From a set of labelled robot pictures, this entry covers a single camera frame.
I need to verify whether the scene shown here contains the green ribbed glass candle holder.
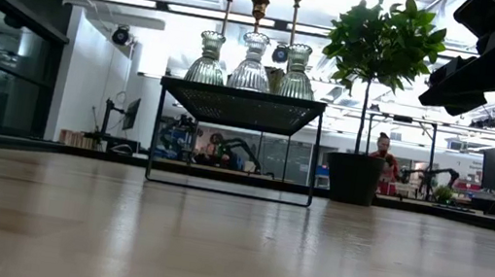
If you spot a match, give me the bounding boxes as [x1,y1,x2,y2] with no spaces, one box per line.
[182,27,233,87]
[275,40,324,102]

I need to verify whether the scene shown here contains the clear ribbed glass candle holder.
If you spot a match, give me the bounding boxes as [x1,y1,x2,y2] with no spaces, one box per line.
[225,28,278,94]

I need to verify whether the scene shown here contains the round black ceiling spotlight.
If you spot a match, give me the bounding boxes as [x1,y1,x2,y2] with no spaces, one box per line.
[110,23,132,47]
[269,42,292,66]

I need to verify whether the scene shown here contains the small green background plant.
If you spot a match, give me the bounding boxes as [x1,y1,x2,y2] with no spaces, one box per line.
[432,184,456,205]

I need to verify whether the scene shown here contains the person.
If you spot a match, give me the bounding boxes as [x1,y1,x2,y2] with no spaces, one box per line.
[364,130,405,196]

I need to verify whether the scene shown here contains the green plant in black pot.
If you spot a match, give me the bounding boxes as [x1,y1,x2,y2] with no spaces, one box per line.
[300,0,453,216]

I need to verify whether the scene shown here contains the black perforated metal shelf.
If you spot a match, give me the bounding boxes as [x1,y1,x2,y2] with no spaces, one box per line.
[145,75,330,209]

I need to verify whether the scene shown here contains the brown cardboard boxes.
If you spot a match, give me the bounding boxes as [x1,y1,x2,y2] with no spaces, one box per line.
[57,128,88,150]

